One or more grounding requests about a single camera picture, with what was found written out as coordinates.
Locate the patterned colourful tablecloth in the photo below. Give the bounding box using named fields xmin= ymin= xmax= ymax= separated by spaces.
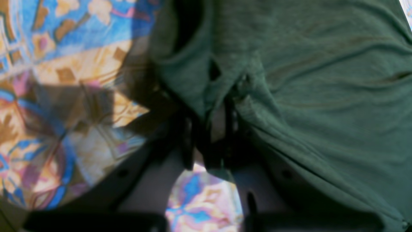
xmin=1 ymin=0 xmax=243 ymax=232

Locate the dark green long-sleeve shirt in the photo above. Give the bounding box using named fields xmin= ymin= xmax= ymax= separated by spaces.
xmin=150 ymin=0 xmax=411 ymax=232

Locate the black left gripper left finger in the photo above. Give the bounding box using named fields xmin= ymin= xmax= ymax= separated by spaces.
xmin=23 ymin=113 xmax=195 ymax=232

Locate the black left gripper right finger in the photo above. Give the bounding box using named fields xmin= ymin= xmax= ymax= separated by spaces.
xmin=223 ymin=100 xmax=384 ymax=232

